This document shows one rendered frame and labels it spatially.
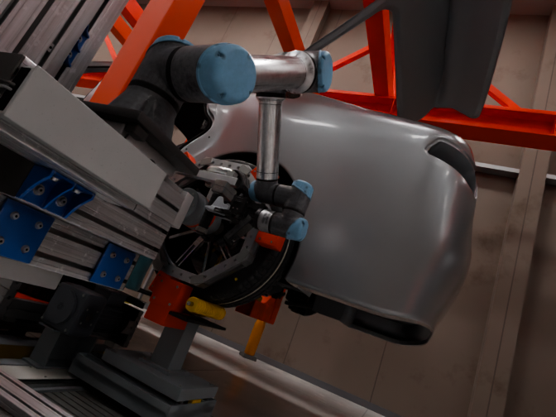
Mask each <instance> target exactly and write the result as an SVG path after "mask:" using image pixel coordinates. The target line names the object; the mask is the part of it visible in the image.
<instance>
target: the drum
mask: <svg viewBox="0 0 556 417"><path fill-rule="evenodd" d="M182 190H183V191H186V192H189V193H190V194H191V195H192V196H193V197H194V199H193V201H192V203H191V205H190V207H189V210H188V212H187V214H186V215H185V219H184V221H183V222H182V224H184V225H185V226H186V227H188V228H189V229H191V230H193V231H194V232H196V231H195V228H196V226H198V225H199V223H200V220H201V218H202V216H203V215H204V212H205V209H206V208H205V205H208V204H209V200H208V199H207V198H206V197H205V196H203V195H202V194H201V193H199V192H197V191H196V190H194V189H191V188H185V189H182ZM221 221H222V219H221V218H219V217H216V216H213V218H212V222H211V223H210V225H209V226H208V233H207V235H209V234H211V233H214V232H216V231H217V230H218V228H219V226H220V224H221ZM196 233H198V234H202V233H199V232H196ZM202 235H203V234H202Z"/></svg>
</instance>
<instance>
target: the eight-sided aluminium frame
mask: <svg viewBox="0 0 556 417"><path fill-rule="evenodd" d="M195 165H196V166H197V167H198V168H199V169H200V170H205V171H206V169H207V168H208V167H209V166H211V165H213V166H220V167H223V168H228V169H231V170H240V171H241V172H242V173H244V174H246V175H247V178H248V179H249V180H250V182H252V181H254V180H255V178H254V176H253V175H252V173H251V171H252V168H251V167H250V166H249V165H244V164H238V163H234V162H231V161H223V160H219V159H214V158H213V157H205V158H203V159H201V161H198V162H197V163H195ZM169 179H170V180H172V181H173V182H174V183H175V184H177V185H178V186H179V187H180V188H181V189H182V188H184V187H185V186H186V185H189V184H191V183H192V182H194V181H196V180H197V179H195V178H191V177H188V176H183V175H177V174H176V175H174V176H172V177H170V178H169ZM258 231H259V230H257V229H255V228H252V229H251V230H250V231H249V232H248V233H247V236H246V239H245V241H244V243H243V245H242V249H241V251H240V252H239V253H238V254H236V255H235V256H232V257H230V258H228V259H227V260H225V261H223V262H221V263H219V264H217V265H216V266H213V267H212V268H210V269H208V270H206V271H204V272H202V273H200V274H199V275H195V274H194V273H191V272H188V271H185V270H182V269H180V268H178V267H175V266H172V265H169V264H168V261H167V257H166V254H165V248H164V245H162V247H161V249H160V251H159V253H158V255H157V257H156V259H155V260H153V262H152V265H153V269H154V270H156V271H163V272H164V273H166V274H167V275H169V276H173V277H174V278H177V279H179V280H182V281H185V282H187V283H190V284H191V285H194V286H197V287H200V288H202V289H205V288H207V287H209V286H211V285H212V284H214V283H216V282H218V281H220V280H222V279H224V278H225V277H227V276H230V275H231V274H233V273H235V272H237V271H239V270H241V269H242V268H244V267H247V266H249V265H251V264H252V263H253V261H254V258H255V257H256V252H257V250H258V247H259V246H260V245H259V244H258V243H257V242H256V241H255V239H256V235H257V234H258Z"/></svg>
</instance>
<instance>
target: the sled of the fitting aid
mask: <svg viewBox="0 0 556 417"><path fill-rule="evenodd" d="M102 355H103V354H100V353H98V352H92V353H86V352H77V353H76V355H75V357H74V360H73V361H72V363H71V365H70V367H69V370H68V372H70V373H72V374H73V375H75V376H77V377H78V378H79V379H81V380H83V381H85V382H86V383H88V384H90V385H91V386H93V387H94V388H96V389H97V390H99V391H101V392H102V393H104V394H105V395H107V396H109V397H110V398H112V399H114V400H115V401H117V402H118V403H120V404H121V405H124V406H125V407H127V408H128V409H129V410H131V411H133V412H135V413H136V414H138V415H140V416H141V417H210V416H211V414H212V412H213V408H214V406H215V404H216V401H217V400H215V399H214V398H205V399H198V400H186V401H179V402H176V401H175V400H172V399H171V398H170V397H168V396H166V395H163V394H162V393H160V392H159V391H157V390H155V389H153V388H151V387H150V386H148V385H146V384H145V383H143V382H141V381H139V380H137V379H136V378H134V377H132V376H130V375H128V374H127V373H126V372H124V371H121V370H120V369H118V368H116V367H114V366H113V365H111V364H109V363H107V362H105V361H104V360H102V359H101V358H102Z"/></svg>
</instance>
